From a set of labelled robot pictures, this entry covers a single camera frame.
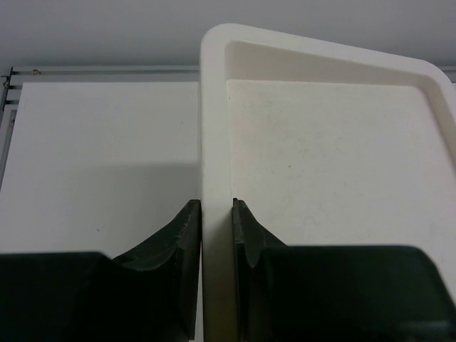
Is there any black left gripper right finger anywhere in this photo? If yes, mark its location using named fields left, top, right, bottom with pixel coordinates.
left=232, top=199, right=455, bottom=341

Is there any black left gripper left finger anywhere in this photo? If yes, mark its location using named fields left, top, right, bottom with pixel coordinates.
left=1, top=199, right=201, bottom=341

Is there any white drawer cabinet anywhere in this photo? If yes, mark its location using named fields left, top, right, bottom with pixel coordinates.
left=199, top=24, right=455, bottom=341

